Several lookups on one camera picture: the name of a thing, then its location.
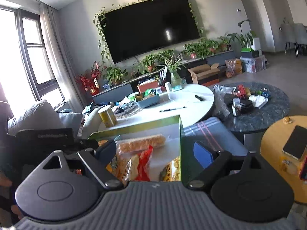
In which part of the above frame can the red berry decoration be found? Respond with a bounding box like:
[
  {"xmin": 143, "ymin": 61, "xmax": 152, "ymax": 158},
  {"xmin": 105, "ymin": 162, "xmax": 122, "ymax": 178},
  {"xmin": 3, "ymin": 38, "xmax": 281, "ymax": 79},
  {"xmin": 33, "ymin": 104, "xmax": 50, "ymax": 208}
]
[{"xmin": 75, "ymin": 62, "xmax": 105, "ymax": 96}]

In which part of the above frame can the black smartphone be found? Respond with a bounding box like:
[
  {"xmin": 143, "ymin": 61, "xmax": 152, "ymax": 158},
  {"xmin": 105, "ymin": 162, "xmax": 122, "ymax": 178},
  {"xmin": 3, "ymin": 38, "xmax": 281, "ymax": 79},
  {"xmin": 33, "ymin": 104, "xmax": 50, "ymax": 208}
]
[{"xmin": 282, "ymin": 125, "xmax": 307, "ymax": 160}]

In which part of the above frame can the black pen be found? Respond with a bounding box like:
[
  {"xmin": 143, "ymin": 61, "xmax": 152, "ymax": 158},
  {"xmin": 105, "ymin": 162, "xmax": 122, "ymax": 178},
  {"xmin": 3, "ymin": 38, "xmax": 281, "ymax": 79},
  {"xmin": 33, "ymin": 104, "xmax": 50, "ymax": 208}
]
[{"xmin": 160, "ymin": 106, "xmax": 187, "ymax": 113}]

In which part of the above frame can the tv console cabinet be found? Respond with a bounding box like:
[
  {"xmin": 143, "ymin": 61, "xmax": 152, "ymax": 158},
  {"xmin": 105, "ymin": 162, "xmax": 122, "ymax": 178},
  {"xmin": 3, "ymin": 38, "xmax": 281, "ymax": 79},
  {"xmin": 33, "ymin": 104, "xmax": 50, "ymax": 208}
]
[{"xmin": 92, "ymin": 49, "xmax": 237, "ymax": 105}]

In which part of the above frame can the glass jar white lid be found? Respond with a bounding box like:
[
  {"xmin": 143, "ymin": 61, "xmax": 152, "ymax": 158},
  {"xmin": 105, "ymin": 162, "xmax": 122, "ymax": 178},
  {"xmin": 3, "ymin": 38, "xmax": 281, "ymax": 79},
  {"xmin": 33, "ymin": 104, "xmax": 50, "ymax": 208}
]
[{"xmin": 232, "ymin": 98, "xmax": 241, "ymax": 117}]

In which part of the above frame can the yellow round side table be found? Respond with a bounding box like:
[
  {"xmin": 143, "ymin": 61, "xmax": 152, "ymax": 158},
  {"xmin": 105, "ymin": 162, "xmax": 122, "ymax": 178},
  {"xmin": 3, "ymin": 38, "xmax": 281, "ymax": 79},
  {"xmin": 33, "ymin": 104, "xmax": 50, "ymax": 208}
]
[{"xmin": 260, "ymin": 115, "xmax": 307, "ymax": 204}]

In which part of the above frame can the glass vase with plant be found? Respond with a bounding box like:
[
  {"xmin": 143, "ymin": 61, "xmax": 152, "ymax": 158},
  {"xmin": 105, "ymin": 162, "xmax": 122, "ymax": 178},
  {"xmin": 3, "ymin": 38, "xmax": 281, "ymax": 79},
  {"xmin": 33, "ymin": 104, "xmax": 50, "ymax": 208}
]
[{"xmin": 162, "ymin": 53, "xmax": 183, "ymax": 87}]

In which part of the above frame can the red orange snack bag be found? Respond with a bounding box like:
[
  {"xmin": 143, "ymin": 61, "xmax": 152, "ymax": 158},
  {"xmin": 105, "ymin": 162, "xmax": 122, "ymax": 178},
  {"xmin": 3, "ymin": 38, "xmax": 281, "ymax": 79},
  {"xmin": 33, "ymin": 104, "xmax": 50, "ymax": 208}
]
[{"xmin": 134, "ymin": 145, "xmax": 154, "ymax": 182}]

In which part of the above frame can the long orange biscuit packet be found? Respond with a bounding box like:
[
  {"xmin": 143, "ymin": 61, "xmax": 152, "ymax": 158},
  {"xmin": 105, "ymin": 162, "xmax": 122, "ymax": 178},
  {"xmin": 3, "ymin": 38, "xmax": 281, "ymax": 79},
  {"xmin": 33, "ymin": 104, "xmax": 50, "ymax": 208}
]
[{"xmin": 116, "ymin": 134, "xmax": 166, "ymax": 154}]

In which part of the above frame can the white round coffee table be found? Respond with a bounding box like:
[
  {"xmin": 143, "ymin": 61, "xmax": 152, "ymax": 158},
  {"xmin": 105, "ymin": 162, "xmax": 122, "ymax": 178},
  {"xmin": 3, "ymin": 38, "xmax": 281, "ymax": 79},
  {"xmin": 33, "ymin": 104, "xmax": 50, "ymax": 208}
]
[{"xmin": 113, "ymin": 84, "xmax": 214, "ymax": 129}]

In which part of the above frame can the green cardboard box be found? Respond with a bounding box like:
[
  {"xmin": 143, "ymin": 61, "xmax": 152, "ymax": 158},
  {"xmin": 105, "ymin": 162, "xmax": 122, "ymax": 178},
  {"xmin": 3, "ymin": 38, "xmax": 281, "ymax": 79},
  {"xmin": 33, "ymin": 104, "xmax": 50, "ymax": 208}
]
[{"xmin": 89, "ymin": 116, "xmax": 195, "ymax": 185}]

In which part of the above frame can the yellow snack bag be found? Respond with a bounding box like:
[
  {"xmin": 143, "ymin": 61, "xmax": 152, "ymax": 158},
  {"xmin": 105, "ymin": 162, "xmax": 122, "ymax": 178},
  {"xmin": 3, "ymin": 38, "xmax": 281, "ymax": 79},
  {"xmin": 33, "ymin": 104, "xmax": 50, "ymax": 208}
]
[{"xmin": 159, "ymin": 156, "xmax": 181, "ymax": 182}]

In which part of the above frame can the tall leafy floor plant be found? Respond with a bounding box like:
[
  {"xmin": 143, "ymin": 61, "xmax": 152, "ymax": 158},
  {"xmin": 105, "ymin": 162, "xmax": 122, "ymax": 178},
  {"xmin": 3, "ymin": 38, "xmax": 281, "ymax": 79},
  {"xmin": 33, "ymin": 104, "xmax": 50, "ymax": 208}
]
[{"xmin": 226, "ymin": 19, "xmax": 257, "ymax": 49}]

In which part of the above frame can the black wall television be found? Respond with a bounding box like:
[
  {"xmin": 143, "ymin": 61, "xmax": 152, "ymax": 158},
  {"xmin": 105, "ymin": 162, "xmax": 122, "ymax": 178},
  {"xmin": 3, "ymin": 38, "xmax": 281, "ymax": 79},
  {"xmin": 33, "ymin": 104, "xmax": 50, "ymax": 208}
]
[{"xmin": 99, "ymin": 0, "xmax": 199, "ymax": 63}]

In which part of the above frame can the open cardboard box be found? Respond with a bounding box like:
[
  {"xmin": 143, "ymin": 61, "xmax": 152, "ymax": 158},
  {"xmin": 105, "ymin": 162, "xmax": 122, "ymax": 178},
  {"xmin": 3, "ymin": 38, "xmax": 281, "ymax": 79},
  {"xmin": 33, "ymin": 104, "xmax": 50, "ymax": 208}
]
[{"xmin": 188, "ymin": 63, "xmax": 220, "ymax": 86}]

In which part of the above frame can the blue snack basket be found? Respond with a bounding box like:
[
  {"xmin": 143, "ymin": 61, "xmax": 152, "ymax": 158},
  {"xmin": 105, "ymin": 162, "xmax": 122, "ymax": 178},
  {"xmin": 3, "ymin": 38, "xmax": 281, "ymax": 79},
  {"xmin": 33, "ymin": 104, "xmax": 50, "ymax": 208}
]
[{"xmin": 135, "ymin": 88, "xmax": 160, "ymax": 108}]

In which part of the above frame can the dark marble round table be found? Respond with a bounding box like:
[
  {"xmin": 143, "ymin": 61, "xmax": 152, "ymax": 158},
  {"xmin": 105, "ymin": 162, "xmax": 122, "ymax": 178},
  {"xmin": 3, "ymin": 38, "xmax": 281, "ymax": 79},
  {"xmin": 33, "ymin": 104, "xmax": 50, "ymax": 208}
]
[{"xmin": 222, "ymin": 81, "xmax": 290, "ymax": 134}]

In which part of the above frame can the grey sofa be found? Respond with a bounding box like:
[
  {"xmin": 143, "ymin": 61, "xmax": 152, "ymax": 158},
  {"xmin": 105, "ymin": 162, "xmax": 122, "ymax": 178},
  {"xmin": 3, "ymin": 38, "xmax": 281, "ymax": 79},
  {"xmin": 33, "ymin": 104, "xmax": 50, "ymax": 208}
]
[{"xmin": 8, "ymin": 100, "xmax": 102, "ymax": 140}]

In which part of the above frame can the yellow tin can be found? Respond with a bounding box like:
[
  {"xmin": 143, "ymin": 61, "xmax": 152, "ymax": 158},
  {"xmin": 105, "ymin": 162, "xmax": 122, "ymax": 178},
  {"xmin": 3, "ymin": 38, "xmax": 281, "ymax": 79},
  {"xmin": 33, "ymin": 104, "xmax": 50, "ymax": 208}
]
[{"xmin": 98, "ymin": 105, "xmax": 117, "ymax": 128}]

